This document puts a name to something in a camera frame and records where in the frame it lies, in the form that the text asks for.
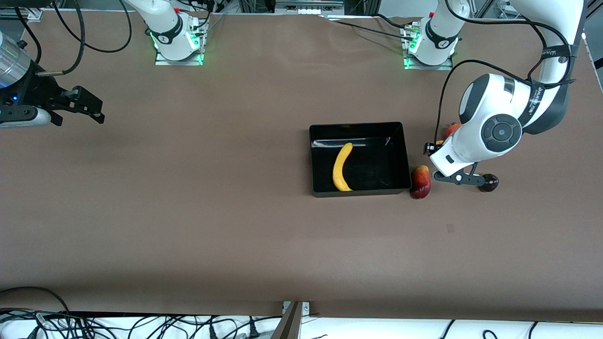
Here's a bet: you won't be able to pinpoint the black rectangular plastic box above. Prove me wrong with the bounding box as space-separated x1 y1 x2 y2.
309 121 413 198

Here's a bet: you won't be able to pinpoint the yellow banana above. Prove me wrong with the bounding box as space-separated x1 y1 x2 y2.
332 142 354 192

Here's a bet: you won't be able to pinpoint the red yellow mango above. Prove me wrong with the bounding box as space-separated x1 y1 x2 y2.
410 165 432 200

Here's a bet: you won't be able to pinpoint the silver table corner bracket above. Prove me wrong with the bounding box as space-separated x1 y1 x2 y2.
0 8 44 20

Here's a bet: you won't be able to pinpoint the black cable with metal plug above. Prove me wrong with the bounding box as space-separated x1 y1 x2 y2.
37 0 86 77

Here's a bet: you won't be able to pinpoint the black arching floor cable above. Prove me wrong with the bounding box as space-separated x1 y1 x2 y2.
0 286 70 314

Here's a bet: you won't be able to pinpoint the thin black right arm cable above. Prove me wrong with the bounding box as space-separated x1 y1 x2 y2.
13 6 43 64

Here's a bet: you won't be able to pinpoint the tangled black floor cables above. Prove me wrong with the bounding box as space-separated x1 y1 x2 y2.
0 308 283 339

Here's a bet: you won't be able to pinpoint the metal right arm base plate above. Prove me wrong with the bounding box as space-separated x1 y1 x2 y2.
154 18 209 66

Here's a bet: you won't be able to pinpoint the dark slanted metal beam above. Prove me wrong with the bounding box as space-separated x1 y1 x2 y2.
269 302 304 339

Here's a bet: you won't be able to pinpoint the white power strip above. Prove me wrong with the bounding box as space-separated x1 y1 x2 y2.
275 0 345 15

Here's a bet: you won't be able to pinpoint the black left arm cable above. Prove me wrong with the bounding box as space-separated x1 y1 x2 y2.
438 0 578 139

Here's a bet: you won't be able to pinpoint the dark purple eggplant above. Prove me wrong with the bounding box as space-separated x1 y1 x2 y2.
477 173 499 193

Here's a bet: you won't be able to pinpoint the thick black looping cable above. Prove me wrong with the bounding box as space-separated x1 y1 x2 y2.
51 0 132 54

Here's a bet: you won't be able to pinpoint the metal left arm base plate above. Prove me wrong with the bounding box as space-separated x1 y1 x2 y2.
403 24 454 71

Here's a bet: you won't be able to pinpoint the thin black tabletop cable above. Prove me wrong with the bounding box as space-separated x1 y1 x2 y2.
375 13 409 28
325 16 411 39

